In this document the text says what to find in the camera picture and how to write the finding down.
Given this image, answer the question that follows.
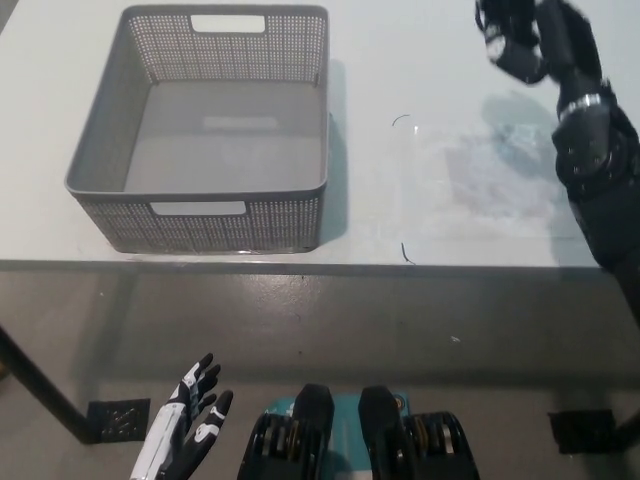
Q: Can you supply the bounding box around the white and black left hand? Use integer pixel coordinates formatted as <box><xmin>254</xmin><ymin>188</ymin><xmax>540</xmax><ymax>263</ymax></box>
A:
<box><xmin>129</xmin><ymin>352</ymin><xmax>235</xmax><ymax>480</ymax></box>

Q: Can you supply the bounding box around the grey perforated plastic basket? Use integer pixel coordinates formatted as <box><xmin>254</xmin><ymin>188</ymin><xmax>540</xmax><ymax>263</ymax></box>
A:
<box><xmin>63</xmin><ymin>4</ymin><xmax>332</xmax><ymax>254</ymax></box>

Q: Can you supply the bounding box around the black and white right hand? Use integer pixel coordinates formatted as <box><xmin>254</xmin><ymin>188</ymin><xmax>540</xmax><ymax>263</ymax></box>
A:
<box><xmin>487</xmin><ymin>0</ymin><xmax>605</xmax><ymax>101</ymax></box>

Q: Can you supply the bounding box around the black metal table leg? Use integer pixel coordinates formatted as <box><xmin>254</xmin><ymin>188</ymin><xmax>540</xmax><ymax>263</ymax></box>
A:
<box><xmin>0</xmin><ymin>323</ymin><xmax>99</xmax><ymax>445</ymax></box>

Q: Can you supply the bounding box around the black table foot plate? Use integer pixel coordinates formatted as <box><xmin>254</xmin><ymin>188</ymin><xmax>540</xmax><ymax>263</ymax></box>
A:
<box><xmin>547</xmin><ymin>408</ymin><xmax>621</xmax><ymax>455</ymax></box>
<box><xmin>87</xmin><ymin>398</ymin><xmax>152</xmax><ymax>444</ymax></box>

